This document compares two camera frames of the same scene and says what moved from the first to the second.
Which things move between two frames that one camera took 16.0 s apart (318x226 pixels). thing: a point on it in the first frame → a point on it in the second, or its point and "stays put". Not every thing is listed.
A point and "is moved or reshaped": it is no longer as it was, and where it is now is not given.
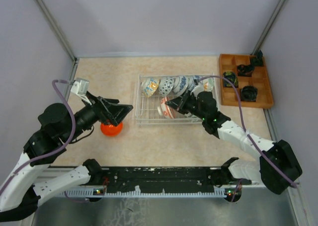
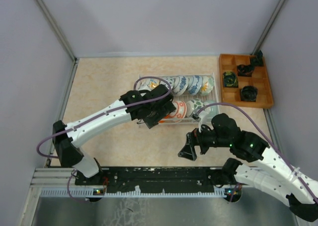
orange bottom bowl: (111, 130) → (168, 116)
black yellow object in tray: (231, 76) stays put
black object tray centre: (245, 71) stays put
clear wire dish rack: (154, 90) stays put
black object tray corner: (258, 60) stays put
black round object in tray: (249, 93) stays put
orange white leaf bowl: (164, 110) is moved or reshaped
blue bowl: (166, 85) stays put
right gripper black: (178, 103) → (187, 151)
